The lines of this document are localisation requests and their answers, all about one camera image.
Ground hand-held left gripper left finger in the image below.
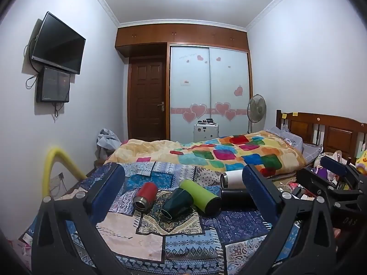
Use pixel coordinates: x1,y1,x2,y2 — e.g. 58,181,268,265
31,163,127,275

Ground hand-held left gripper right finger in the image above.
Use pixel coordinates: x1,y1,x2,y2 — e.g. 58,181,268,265
242,164,337,275

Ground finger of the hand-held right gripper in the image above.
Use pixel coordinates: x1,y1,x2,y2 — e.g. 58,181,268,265
296,168,335,200
320,155,367,191

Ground black cup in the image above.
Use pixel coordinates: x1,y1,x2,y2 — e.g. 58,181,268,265
221,187,256,207

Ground white cup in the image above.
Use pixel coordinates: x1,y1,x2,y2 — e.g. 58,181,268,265
220,169,245,190

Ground red cup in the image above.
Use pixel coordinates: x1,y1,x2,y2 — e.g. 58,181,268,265
132,182,159,213

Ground lime green cup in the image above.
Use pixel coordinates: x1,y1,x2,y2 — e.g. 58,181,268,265
180,179,222,215

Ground dark green cup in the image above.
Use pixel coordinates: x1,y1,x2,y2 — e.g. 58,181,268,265
160,187,195,220

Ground yellow plush toy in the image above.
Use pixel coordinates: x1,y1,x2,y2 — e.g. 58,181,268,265
356,149,367,176

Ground grey striped pillow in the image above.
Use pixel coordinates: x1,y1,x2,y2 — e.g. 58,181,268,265
302,143,323,159

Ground wooden bed headboard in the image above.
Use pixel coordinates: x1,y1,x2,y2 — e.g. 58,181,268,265
276,109,367,165

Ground grey clothes pile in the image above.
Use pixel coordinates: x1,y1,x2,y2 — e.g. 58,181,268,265
96,128,122,160

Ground yellow foam tube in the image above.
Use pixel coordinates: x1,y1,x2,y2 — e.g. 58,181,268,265
42,147,87,200

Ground colourful squares quilt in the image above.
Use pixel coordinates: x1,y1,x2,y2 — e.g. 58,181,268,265
107,130,307,179

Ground white appliance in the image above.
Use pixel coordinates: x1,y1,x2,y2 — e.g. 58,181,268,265
193,118,221,144

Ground standing electric fan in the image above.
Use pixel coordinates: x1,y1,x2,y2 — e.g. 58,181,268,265
247,94,267,134

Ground blue patchwork blanket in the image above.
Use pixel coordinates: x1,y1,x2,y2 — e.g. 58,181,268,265
19,160,301,272

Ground brown wooden door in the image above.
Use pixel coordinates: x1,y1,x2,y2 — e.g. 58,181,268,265
128,57,167,142

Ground wooden wardrobe with heart stickers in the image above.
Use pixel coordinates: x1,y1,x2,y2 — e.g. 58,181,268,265
115,23,253,144

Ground small black wall monitor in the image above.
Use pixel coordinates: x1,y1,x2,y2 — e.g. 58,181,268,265
36,66,71,104

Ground black television cable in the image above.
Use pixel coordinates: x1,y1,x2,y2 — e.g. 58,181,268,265
24,41,39,90

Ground wall-mounted black television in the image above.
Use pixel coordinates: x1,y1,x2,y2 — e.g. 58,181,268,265
31,11,86,75

